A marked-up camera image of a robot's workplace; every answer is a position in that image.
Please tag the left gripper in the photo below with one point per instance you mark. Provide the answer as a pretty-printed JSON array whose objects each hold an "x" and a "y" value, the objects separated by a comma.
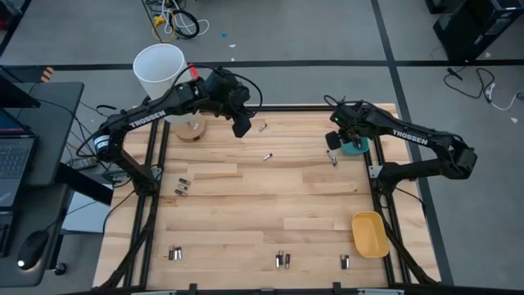
[{"x": 231, "y": 96}]

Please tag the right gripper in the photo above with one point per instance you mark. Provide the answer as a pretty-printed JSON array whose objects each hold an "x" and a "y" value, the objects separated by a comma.
[{"x": 352, "y": 121}]

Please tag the metal part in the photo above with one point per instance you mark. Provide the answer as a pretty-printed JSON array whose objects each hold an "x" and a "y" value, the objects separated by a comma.
[
  {"x": 184, "y": 181},
  {"x": 171, "y": 253},
  {"x": 287, "y": 261}
]

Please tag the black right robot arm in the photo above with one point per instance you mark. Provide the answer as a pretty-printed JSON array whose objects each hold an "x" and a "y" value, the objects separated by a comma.
[{"x": 409, "y": 137}]

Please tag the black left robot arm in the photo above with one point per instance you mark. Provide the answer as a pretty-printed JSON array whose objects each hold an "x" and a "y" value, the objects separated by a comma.
[{"x": 143, "y": 116}]

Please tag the teal plastic bin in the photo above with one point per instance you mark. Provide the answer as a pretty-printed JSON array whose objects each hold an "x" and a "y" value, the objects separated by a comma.
[{"x": 350, "y": 151}]

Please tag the gray mounting plate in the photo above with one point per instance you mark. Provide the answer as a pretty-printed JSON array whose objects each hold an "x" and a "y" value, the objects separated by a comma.
[
  {"x": 374, "y": 171},
  {"x": 156, "y": 172}
]

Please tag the yellow plastic bin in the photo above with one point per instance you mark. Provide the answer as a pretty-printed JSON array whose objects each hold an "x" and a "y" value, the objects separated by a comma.
[{"x": 368, "y": 235}]

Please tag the white shade wooden lamp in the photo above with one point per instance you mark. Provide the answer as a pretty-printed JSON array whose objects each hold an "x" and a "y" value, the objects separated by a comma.
[{"x": 157, "y": 65}]

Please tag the black remote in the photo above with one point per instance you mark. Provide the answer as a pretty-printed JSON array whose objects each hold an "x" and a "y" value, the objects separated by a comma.
[{"x": 82, "y": 163}]

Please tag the black computer tower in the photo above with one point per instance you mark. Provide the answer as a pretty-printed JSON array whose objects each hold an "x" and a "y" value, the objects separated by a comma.
[{"x": 479, "y": 28}]

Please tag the black desk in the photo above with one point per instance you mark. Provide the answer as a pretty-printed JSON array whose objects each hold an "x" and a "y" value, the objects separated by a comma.
[{"x": 53, "y": 123}]

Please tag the orange black striped marker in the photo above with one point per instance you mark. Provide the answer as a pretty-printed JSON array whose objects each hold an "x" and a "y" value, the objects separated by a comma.
[{"x": 47, "y": 74}]

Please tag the black laptop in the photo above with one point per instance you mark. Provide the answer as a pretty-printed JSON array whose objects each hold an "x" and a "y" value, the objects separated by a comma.
[{"x": 14, "y": 162}]

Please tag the black caster wheel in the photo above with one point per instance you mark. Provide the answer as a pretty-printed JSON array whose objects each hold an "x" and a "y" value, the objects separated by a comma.
[{"x": 60, "y": 269}]

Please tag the black monitor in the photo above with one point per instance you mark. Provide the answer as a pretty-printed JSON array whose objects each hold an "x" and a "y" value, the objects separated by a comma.
[{"x": 12, "y": 96}]

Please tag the black computer mouse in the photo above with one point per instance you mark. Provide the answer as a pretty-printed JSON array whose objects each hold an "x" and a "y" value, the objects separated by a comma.
[{"x": 32, "y": 248}]

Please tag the black aluminium table frame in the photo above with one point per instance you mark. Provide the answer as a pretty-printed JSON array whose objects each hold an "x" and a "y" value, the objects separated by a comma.
[{"x": 294, "y": 108}]

